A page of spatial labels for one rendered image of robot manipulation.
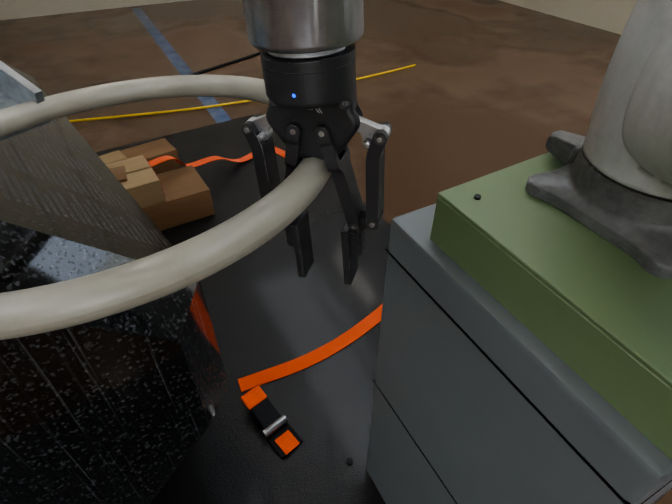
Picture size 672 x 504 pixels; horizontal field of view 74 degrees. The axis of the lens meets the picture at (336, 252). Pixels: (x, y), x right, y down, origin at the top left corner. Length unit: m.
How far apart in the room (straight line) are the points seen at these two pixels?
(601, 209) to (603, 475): 0.26
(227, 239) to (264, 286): 1.32
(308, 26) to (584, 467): 0.46
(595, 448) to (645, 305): 0.14
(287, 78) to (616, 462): 0.42
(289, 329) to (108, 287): 1.21
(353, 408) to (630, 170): 1.01
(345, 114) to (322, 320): 1.19
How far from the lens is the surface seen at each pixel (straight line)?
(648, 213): 0.53
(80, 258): 0.75
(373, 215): 0.42
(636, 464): 0.48
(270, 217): 0.34
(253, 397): 1.30
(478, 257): 0.53
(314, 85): 0.35
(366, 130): 0.39
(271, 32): 0.35
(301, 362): 1.41
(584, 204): 0.55
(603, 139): 0.52
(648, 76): 0.47
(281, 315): 1.54
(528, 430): 0.56
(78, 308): 0.32
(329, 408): 1.33
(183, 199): 1.95
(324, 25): 0.34
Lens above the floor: 1.17
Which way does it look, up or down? 41 degrees down
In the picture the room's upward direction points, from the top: straight up
